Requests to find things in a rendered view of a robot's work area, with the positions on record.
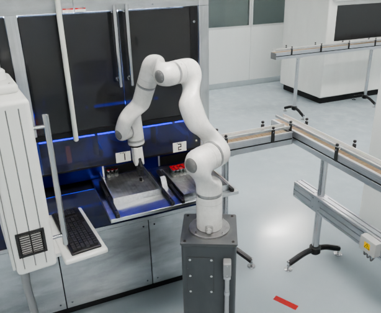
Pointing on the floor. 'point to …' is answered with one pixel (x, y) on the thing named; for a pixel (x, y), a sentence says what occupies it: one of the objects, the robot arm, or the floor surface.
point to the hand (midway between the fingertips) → (140, 171)
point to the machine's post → (203, 53)
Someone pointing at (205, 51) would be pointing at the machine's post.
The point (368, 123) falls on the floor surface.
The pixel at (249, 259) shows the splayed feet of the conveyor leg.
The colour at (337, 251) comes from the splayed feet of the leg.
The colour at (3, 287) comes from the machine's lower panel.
